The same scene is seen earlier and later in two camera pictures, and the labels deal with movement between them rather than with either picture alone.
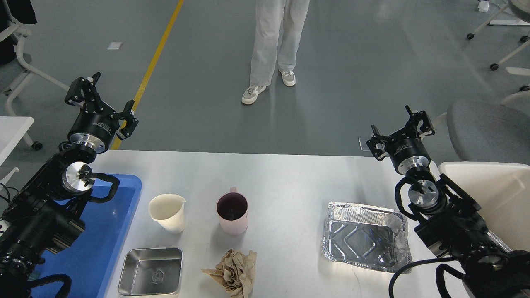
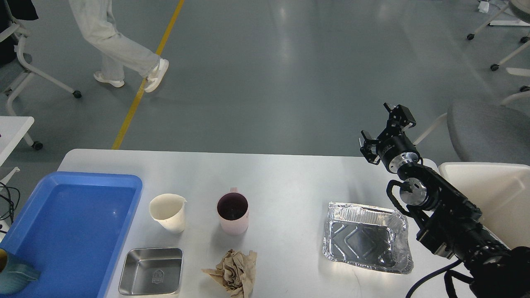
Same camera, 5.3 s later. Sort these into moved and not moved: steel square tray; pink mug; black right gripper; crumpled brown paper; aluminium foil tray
Moved: black right gripper
Not moved: pink mug; steel square tray; aluminium foil tray; crumpled brown paper
